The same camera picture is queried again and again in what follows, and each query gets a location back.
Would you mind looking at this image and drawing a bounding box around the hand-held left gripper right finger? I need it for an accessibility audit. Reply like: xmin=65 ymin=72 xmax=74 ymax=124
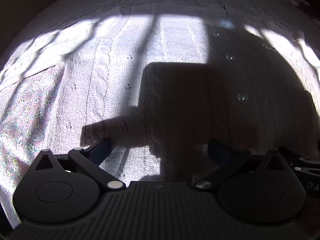
xmin=191 ymin=139 xmax=292 ymax=190

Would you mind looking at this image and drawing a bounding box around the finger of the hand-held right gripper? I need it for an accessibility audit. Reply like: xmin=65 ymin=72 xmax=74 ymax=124
xmin=279 ymin=147 xmax=320 ymax=175

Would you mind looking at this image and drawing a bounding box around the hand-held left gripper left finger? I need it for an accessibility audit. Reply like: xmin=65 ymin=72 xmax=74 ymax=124
xmin=34 ymin=138 xmax=127 ymax=190

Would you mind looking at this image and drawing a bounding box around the pink knit cardigan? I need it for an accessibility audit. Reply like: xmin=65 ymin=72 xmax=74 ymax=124
xmin=0 ymin=2 xmax=320 ymax=183

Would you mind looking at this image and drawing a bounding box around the floral bed sheet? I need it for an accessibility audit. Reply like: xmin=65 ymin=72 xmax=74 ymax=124
xmin=0 ymin=0 xmax=320 ymax=230

